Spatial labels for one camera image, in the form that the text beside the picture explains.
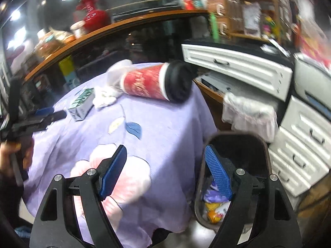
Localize wooden shelf unit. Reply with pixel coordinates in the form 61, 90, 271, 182
224, 0, 283, 43

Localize white curved drawer front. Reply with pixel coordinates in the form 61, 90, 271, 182
182, 44, 292, 101

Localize wooden curved counter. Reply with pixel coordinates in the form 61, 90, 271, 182
24, 10, 209, 82

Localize green bottle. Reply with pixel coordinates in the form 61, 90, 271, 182
210, 12, 219, 41

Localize white tissue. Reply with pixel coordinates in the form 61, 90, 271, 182
92, 59, 132, 110

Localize white drawer cabinet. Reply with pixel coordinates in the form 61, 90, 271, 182
269, 96, 330, 197

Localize green white small carton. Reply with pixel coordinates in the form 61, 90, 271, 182
67, 88, 95, 121

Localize brown trash bin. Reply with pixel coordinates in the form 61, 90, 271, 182
194, 131, 272, 232

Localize red paper cup black lid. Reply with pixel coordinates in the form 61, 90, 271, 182
120, 61, 192, 103

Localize white printer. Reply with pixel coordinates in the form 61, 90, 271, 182
294, 53, 330, 120

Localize left hand yellow nails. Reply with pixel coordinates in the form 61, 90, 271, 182
0, 137, 35, 179

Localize white bag lined bin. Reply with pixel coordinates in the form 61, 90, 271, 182
222, 92, 278, 143

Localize red tin can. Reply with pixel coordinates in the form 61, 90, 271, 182
182, 0, 195, 10

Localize purple floral tablecloth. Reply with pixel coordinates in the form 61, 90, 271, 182
22, 62, 218, 248

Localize plastic dessert cup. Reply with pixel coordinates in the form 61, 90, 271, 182
70, 20, 87, 39

